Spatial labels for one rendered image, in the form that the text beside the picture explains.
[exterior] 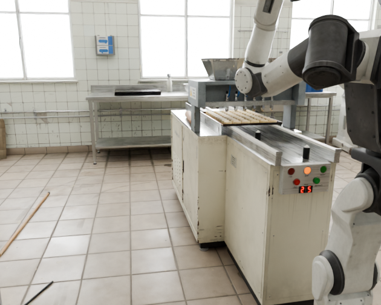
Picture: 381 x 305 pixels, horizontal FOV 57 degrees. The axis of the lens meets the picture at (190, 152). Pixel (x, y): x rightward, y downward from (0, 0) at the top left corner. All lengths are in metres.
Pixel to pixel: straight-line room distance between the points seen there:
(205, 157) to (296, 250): 0.82
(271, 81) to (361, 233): 0.53
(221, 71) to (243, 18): 3.35
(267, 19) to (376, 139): 0.42
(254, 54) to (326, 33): 0.26
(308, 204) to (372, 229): 0.64
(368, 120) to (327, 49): 0.22
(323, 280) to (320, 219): 0.63
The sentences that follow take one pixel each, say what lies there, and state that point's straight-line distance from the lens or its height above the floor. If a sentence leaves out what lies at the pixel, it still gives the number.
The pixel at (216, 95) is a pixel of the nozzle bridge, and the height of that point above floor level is 1.09.
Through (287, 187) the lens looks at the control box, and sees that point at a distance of 1.67.
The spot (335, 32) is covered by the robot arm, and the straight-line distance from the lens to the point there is 0.92.
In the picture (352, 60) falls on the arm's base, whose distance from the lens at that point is 0.93.
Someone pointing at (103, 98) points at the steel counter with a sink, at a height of 0.85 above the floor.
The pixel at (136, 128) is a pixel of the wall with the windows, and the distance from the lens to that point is 5.36.
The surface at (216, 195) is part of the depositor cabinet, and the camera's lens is 2.36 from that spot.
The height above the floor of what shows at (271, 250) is 0.40.
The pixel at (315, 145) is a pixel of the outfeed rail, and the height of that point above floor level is 0.89.
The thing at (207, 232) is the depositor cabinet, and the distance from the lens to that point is 2.46.
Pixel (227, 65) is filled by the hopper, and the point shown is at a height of 1.27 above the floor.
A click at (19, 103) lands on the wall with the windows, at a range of 5.52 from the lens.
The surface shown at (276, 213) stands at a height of 0.60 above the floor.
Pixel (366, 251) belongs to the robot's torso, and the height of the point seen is 0.72.
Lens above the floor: 1.29
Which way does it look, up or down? 14 degrees down
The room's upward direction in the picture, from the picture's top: straight up
